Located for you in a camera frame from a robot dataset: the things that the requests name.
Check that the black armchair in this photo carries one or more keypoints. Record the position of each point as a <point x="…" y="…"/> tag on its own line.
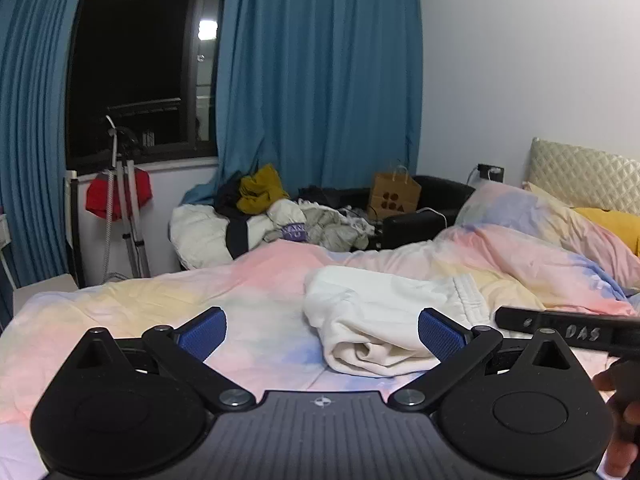
<point x="415" y="230"/>

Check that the pastel pillow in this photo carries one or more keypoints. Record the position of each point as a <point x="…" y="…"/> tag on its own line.
<point x="515" y="210"/>

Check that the wall socket with charger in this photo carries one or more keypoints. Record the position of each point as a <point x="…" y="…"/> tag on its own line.
<point x="492" y="172"/>

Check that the person's right hand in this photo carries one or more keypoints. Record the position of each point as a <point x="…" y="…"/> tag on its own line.
<point x="607" y="380"/>

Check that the white garment steamer stand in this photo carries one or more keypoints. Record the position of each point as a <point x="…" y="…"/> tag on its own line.
<point x="131" y="220"/>

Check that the brown paper bag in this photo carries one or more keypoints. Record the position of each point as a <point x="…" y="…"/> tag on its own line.
<point x="395" y="200"/>

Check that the cream quilted headboard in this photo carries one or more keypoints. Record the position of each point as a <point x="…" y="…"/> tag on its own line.
<point x="585" y="175"/>

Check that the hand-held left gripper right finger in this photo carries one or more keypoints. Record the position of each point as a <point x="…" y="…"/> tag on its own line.
<point x="442" y="335"/>

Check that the dark window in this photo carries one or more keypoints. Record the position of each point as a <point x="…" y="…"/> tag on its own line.
<point x="135" y="50"/>

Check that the grey white clothes pile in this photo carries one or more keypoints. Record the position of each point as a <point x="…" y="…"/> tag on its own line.
<point x="330" y="230"/>

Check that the pastel duvet cover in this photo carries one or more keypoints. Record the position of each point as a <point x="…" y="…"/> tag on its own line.
<point x="150" y="305"/>

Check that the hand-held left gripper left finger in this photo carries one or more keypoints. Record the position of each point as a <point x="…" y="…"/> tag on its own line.
<point x="200" y="332"/>

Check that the yellow pillow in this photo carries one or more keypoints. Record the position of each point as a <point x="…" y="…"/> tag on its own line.
<point x="615" y="225"/>

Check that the red cloth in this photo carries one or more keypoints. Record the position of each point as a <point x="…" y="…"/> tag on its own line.
<point x="100" y="200"/>

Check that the cream white pants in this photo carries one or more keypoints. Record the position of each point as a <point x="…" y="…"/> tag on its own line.
<point x="380" y="305"/>

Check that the dark navy garment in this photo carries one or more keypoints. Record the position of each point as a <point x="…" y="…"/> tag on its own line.
<point x="235" y="235"/>

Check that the mustard yellow garment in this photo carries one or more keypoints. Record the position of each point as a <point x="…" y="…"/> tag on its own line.
<point x="262" y="187"/>

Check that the white side table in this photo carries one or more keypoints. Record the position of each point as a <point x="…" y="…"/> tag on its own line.
<point x="45" y="290"/>

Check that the white bedding bundle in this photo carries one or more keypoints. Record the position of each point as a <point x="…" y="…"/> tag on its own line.
<point x="200" y="235"/>

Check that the black folding frame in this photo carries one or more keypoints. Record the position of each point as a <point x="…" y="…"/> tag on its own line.
<point x="75" y="230"/>

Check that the blue curtain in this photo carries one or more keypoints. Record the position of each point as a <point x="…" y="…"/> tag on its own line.
<point x="35" y="110"/>
<point x="320" y="85"/>

